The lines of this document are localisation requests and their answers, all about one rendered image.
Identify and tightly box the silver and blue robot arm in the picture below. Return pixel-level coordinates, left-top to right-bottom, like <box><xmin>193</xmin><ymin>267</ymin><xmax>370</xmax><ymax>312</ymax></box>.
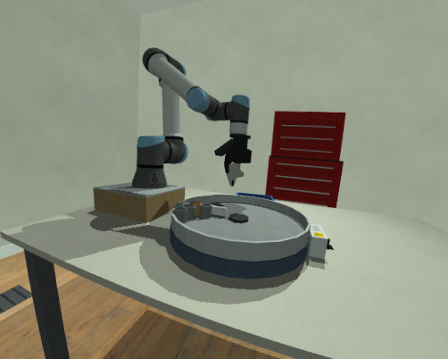
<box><xmin>132</xmin><ymin>47</ymin><xmax>250</xmax><ymax>188</ymax></box>

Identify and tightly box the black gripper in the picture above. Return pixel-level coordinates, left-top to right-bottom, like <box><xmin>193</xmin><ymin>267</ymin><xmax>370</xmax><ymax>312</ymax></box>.
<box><xmin>224</xmin><ymin>134</ymin><xmax>252</xmax><ymax>187</ymax></box>

